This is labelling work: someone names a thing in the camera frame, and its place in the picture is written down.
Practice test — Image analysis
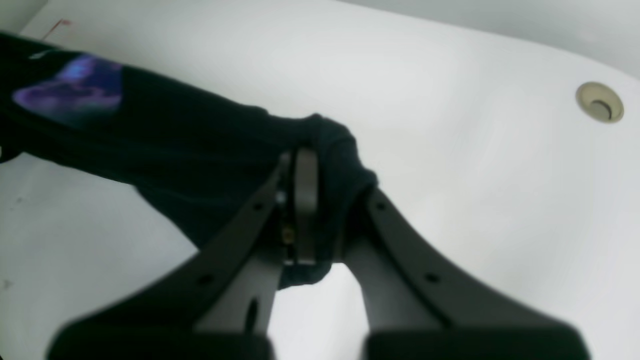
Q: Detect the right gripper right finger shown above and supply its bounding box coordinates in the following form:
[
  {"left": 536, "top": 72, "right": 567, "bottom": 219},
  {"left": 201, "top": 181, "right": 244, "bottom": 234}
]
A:
[{"left": 343, "top": 187, "right": 591, "bottom": 360}]

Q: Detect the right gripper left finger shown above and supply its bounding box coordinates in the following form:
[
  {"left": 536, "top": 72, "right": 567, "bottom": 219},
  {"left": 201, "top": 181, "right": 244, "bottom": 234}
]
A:
[{"left": 47, "top": 148, "right": 319, "bottom": 360}]

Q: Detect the black graphic T-shirt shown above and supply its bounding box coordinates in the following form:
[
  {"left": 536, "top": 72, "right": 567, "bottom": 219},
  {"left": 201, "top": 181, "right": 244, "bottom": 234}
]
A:
[{"left": 1, "top": 33, "right": 378, "bottom": 290}]

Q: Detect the left table cable grommet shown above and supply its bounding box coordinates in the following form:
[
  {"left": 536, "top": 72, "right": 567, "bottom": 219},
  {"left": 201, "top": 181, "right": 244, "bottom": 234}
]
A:
[{"left": 575, "top": 81, "right": 625, "bottom": 124}]

